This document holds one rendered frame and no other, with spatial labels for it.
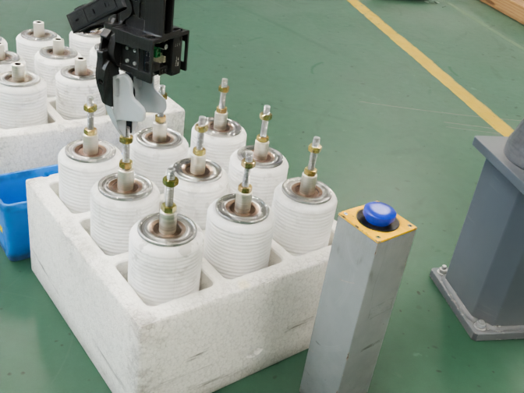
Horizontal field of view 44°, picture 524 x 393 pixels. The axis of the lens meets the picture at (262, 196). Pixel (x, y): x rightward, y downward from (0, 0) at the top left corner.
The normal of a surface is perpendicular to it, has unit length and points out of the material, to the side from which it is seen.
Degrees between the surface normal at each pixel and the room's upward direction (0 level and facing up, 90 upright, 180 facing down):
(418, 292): 0
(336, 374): 90
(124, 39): 90
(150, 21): 90
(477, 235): 90
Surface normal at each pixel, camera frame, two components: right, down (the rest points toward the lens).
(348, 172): 0.13, -0.85
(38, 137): 0.58, 0.48
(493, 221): -0.97, -0.01
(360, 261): -0.79, 0.22
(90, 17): -0.55, 0.35
